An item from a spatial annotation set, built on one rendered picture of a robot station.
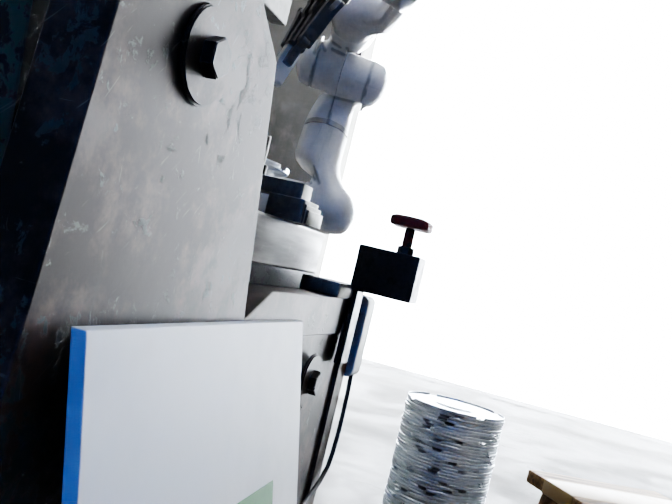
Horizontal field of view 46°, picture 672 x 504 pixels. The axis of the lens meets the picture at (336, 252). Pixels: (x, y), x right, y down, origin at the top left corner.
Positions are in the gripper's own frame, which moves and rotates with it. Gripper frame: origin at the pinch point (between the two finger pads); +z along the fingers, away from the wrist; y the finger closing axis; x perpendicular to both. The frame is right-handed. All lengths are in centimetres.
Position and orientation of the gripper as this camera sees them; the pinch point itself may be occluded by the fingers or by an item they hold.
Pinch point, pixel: (282, 65)
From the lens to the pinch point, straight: 138.7
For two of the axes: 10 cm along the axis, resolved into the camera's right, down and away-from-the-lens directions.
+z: -4.9, 8.4, -2.4
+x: -7.0, -5.4, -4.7
